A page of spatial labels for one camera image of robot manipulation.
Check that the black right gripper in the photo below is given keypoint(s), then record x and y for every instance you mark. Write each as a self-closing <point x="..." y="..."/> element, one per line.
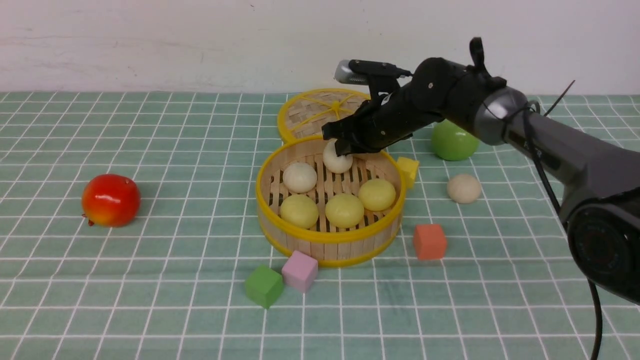
<point x="386" y="120"/>

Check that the white bun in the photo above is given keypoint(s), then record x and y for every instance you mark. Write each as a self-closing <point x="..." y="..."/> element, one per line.
<point x="299" y="177"/>
<point x="337" y="164"/>
<point x="464" y="188"/>

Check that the yellow bun front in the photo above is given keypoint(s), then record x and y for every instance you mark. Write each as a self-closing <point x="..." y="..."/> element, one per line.
<point x="377" y="194"/>

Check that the yellow bun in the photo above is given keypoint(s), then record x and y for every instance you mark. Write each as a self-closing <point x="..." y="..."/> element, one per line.
<point x="300" y="211"/>
<point x="344" y="211"/>
<point x="377" y="194"/>

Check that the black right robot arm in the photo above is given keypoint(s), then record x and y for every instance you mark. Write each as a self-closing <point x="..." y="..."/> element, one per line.
<point x="600" y="204"/>

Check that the woven bamboo steamer lid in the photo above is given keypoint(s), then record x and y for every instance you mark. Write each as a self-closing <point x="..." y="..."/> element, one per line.
<point x="304" y="114"/>

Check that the bamboo steamer tray yellow rim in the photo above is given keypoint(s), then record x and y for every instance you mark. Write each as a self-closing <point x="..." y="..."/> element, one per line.
<point x="331" y="246"/>

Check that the yellow foam cube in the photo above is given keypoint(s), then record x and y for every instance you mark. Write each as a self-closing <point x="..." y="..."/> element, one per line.
<point x="410" y="170"/>

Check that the green toy apple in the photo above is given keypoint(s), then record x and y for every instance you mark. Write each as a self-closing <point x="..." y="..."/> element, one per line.
<point x="452" y="143"/>

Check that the orange foam cube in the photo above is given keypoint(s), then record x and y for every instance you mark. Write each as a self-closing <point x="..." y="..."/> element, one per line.
<point x="429" y="242"/>

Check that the pink foam cube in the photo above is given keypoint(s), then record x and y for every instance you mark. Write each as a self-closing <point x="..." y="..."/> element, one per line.
<point x="300" y="271"/>

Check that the green foam cube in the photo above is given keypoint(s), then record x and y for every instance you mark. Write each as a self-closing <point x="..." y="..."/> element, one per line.
<point x="264" y="286"/>

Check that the green checked tablecloth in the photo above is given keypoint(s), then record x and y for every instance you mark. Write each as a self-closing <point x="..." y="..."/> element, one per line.
<point x="170" y="284"/>

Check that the red yellow toy pomegranate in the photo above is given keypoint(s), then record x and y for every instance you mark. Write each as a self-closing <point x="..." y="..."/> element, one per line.
<point x="110" y="200"/>

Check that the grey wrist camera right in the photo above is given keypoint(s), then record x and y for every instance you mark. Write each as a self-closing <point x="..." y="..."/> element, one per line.
<point x="365" y="72"/>

